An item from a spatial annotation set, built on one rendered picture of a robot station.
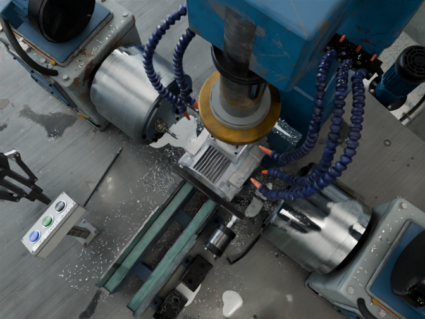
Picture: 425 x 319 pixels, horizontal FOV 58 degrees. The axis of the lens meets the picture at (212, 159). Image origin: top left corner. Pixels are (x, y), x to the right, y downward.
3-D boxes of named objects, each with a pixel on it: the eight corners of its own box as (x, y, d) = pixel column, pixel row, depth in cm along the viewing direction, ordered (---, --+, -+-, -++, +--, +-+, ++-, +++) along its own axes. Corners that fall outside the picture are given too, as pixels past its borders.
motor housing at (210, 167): (218, 123, 125) (219, 99, 107) (265, 156, 122) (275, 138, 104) (180, 170, 121) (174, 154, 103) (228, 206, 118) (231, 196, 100)
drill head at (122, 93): (121, 46, 133) (100, -2, 109) (204, 105, 127) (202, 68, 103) (73, 99, 128) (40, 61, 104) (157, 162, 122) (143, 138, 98)
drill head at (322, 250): (277, 157, 123) (294, 131, 98) (389, 235, 116) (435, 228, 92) (232, 219, 117) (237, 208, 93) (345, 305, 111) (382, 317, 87)
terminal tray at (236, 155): (230, 112, 110) (231, 102, 103) (260, 133, 108) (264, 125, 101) (205, 144, 107) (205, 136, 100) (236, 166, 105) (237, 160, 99)
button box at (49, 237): (74, 197, 110) (62, 190, 106) (88, 209, 106) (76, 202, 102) (33, 245, 107) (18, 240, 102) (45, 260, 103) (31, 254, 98)
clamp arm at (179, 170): (246, 215, 109) (176, 163, 113) (247, 214, 106) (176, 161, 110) (239, 225, 109) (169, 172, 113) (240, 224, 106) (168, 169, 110)
